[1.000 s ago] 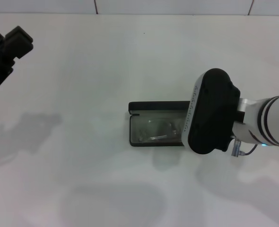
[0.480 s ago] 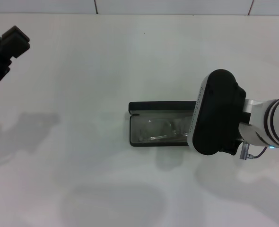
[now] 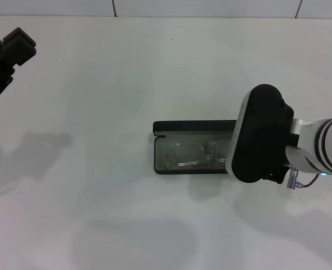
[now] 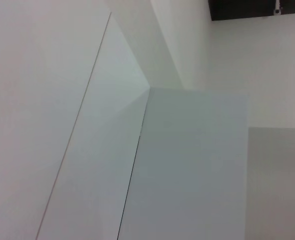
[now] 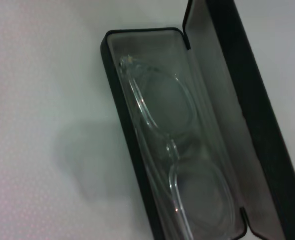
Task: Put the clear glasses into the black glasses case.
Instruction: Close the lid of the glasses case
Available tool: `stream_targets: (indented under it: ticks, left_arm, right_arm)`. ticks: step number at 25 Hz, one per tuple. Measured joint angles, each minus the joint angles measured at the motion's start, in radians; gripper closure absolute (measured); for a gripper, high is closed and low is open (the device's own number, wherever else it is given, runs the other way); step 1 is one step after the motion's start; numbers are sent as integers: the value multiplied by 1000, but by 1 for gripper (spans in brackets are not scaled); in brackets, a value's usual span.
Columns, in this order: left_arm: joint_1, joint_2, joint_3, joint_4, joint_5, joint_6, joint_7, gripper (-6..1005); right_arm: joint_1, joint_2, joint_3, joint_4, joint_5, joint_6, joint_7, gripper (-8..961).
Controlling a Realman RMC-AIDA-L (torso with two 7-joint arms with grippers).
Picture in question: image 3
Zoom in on black glasses case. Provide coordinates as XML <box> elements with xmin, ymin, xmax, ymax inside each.
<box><xmin>152</xmin><ymin>120</ymin><xmax>239</xmax><ymax>176</ymax></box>

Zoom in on clear plastic glasses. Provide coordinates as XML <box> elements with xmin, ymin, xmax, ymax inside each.
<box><xmin>164</xmin><ymin>138</ymin><xmax>234</xmax><ymax>170</ymax></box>

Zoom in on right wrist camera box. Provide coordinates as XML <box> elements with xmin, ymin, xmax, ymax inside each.
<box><xmin>225</xmin><ymin>83</ymin><xmax>295</xmax><ymax>185</ymax></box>

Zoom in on right wrist camera mount bracket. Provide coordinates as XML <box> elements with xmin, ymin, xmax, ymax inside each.
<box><xmin>285</xmin><ymin>118</ymin><xmax>323</xmax><ymax>167</ymax></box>

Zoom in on silver right cable connector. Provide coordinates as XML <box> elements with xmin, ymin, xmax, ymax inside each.
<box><xmin>288</xmin><ymin>167</ymin><xmax>304</xmax><ymax>189</ymax></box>

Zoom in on grey right wrist cable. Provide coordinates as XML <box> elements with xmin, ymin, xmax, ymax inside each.
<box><xmin>299</xmin><ymin>173</ymin><xmax>323</xmax><ymax>188</ymax></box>

